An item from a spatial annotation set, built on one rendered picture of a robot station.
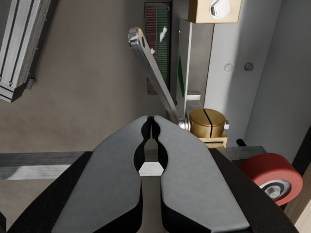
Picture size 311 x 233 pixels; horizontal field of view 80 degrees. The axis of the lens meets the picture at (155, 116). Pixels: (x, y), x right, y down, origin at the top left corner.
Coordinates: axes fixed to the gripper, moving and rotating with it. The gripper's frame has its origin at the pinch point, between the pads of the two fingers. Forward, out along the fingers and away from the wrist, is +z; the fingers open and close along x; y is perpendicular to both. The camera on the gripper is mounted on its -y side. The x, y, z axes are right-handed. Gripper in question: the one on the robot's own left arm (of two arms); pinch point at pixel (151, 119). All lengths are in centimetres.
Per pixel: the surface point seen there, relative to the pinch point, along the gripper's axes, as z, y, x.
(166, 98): 4.0, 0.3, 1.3
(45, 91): 96, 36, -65
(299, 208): 6.9, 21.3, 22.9
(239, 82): 34.1, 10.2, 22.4
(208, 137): 9.1, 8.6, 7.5
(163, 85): 3.4, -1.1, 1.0
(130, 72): 96, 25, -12
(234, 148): 12.5, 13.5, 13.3
